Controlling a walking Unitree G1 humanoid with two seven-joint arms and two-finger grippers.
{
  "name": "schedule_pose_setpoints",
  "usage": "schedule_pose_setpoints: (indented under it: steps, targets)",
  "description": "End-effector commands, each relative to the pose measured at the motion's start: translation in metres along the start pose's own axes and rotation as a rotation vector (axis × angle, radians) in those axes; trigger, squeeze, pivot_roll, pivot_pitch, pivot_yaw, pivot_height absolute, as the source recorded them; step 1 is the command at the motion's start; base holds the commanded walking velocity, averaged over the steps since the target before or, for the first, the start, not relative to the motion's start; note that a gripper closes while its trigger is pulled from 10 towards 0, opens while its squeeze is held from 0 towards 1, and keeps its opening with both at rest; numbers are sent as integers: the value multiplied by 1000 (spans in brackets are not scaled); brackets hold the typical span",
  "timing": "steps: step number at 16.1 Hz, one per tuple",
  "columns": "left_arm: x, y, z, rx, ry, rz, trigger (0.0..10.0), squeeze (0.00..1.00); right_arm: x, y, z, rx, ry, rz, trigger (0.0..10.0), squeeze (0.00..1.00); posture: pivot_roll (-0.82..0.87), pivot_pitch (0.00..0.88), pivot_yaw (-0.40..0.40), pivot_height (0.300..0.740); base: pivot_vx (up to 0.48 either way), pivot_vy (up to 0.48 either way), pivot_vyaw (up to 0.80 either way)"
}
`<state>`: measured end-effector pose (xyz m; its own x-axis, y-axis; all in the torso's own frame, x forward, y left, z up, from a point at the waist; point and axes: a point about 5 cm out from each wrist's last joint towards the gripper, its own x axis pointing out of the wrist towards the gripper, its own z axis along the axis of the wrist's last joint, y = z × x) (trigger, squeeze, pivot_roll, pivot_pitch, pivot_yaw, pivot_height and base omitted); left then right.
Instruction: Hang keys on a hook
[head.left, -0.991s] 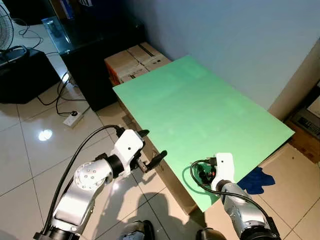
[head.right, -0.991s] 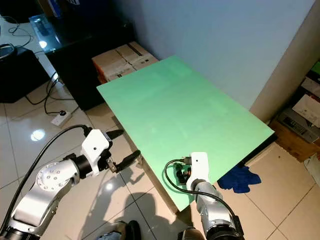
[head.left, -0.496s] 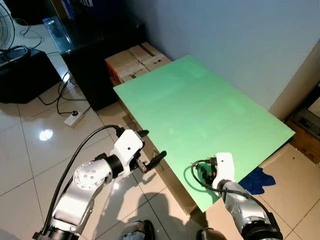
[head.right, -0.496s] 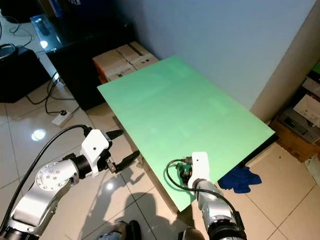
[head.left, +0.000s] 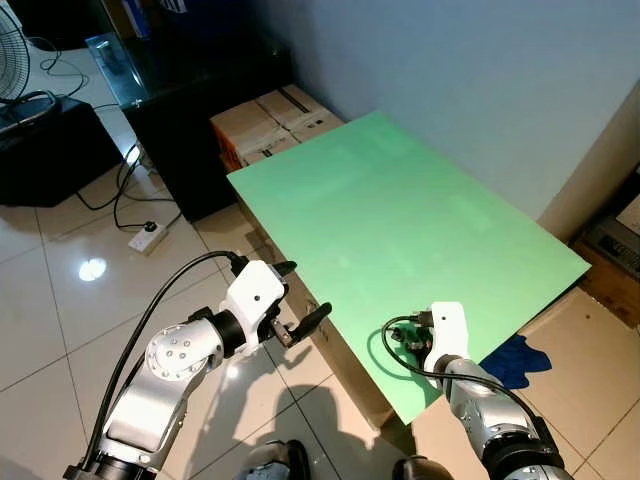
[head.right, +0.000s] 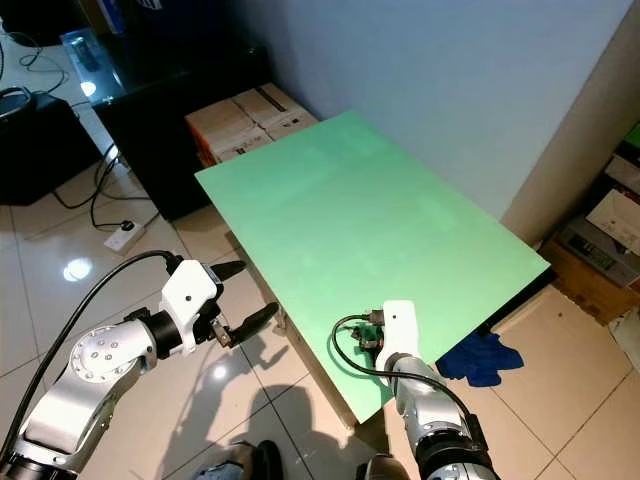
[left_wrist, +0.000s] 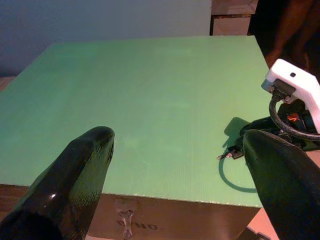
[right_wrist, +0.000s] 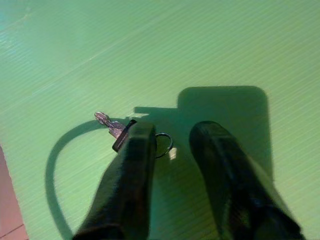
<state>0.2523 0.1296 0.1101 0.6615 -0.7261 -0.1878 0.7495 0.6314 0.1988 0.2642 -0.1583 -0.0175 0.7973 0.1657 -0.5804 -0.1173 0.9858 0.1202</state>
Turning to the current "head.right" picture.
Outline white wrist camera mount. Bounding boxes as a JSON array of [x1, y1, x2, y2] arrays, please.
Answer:
[[374, 299, 421, 369], [160, 258, 225, 349]]

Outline green table board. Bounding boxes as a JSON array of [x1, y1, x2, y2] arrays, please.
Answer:
[[194, 109, 553, 427]]

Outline cardboard box with black device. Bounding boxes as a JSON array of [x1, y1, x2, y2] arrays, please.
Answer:
[[540, 215, 640, 323]]

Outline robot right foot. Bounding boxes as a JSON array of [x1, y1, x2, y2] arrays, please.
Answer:
[[353, 454, 413, 480]]

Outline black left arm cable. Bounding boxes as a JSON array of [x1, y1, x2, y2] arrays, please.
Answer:
[[3, 248, 173, 466]]

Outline white power strip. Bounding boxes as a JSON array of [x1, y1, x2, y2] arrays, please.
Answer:
[[102, 219, 146, 254]]

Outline black floor cable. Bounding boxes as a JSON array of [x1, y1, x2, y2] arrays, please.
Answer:
[[50, 140, 161, 231]]

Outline black speaker box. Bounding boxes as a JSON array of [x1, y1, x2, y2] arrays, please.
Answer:
[[0, 90, 103, 207]]

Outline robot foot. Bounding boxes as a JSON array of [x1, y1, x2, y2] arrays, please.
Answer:
[[193, 438, 283, 480], [353, 454, 413, 480]]

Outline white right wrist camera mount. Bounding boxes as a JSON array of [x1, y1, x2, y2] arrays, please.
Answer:
[[374, 299, 421, 369]]

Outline black cabinet with glass top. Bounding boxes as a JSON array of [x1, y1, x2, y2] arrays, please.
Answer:
[[60, 25, 273, 222]]

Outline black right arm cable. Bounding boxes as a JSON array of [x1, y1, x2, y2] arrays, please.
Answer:
[[332, 313, 481, 421]]

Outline blue cloth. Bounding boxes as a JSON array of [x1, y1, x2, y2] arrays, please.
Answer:
[[433, 331, 526, 390]]

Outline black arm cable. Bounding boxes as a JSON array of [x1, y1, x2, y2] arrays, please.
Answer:
[[332, 313, 481, 421], [3, 248, 173, 466]]

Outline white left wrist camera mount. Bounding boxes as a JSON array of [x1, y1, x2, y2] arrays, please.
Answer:
[[160, 258, 225, 349]]

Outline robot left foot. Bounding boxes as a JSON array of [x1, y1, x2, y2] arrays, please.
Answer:
[[193, 438, 283, 480]]

